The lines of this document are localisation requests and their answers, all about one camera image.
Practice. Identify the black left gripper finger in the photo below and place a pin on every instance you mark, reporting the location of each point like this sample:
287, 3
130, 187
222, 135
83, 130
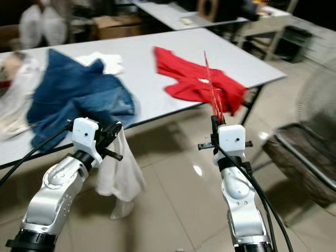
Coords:
104, 129
116, 132

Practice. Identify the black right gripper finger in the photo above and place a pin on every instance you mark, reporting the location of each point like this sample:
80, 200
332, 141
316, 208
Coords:
213, 122
219, 123

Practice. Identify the red shirt with white print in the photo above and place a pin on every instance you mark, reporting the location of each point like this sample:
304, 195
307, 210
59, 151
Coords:
189, 79

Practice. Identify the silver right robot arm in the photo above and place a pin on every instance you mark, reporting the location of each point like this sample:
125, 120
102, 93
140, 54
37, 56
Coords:
241, 210

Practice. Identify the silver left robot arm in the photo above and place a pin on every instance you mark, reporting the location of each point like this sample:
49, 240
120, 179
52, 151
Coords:
52, 194

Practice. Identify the blue denim jacket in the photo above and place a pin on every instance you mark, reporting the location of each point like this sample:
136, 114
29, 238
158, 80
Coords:
79, 94

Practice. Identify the small white cloth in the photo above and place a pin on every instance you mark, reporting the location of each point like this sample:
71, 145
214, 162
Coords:
107, 62

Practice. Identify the white table with black legs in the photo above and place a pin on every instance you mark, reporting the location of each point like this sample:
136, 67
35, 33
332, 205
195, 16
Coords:
144, 68

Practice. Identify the beige garment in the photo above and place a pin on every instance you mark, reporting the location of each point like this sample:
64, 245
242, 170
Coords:
16, 105

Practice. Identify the open cardboard box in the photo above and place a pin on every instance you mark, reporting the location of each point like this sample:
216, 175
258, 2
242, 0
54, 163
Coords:
115, 29

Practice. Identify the white remote control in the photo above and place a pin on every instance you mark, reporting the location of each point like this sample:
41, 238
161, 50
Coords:
187, 21

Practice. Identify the black audio device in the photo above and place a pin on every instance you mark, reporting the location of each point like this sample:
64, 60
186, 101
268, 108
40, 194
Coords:
294, 44

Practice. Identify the brown wooden speaker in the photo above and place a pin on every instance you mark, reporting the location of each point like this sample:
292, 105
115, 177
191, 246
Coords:
215, 9

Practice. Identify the white plastic bag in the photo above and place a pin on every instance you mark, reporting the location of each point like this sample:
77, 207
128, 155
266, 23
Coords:
56, 27
31, 29

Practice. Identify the white desk with white legs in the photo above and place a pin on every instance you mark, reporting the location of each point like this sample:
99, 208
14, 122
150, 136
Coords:
268, 17

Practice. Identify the white office desk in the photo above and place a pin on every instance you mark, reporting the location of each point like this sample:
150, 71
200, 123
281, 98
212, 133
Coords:
163, 13

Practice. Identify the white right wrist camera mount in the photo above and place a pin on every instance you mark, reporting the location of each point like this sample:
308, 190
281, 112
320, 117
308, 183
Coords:
232, 139

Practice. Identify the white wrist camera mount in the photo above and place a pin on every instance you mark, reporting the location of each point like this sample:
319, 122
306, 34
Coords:
84, 134
232, 139

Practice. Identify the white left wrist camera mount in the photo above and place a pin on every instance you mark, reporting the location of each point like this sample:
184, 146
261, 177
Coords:
84, 134

